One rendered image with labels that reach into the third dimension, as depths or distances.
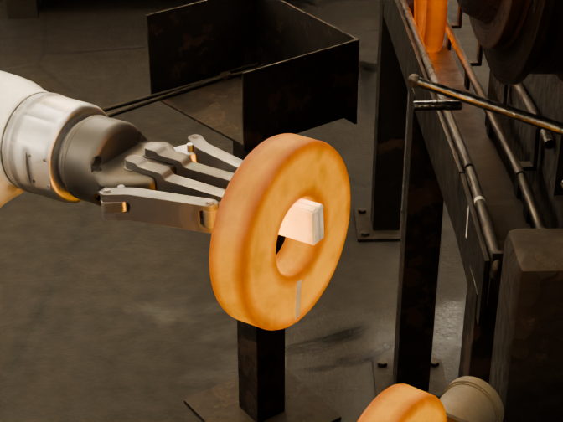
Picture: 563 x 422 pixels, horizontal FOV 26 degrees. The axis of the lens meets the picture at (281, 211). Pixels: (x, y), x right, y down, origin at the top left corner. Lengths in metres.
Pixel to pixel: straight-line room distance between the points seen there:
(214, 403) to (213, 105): 0.59
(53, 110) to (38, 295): 1.48
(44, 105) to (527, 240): 0.46
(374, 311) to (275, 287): 1.50
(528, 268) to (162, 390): 1.21
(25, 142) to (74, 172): 0.05
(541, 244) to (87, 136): 0.43
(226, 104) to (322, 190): 0.92
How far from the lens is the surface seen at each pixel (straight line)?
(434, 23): 1.99
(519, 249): 1.16
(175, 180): 0.99
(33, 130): 1.05
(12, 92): 1.10
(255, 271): 0.91
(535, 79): 1.55
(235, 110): 1.84
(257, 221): 0.89
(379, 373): 2.26
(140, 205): 0.97
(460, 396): 1.14
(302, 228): 0.93
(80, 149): 1.02
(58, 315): 2.45
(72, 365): 2.32
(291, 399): 2.20
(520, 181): 1.47
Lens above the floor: 1.41
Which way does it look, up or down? 31 degrees down
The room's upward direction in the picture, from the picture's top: straight up
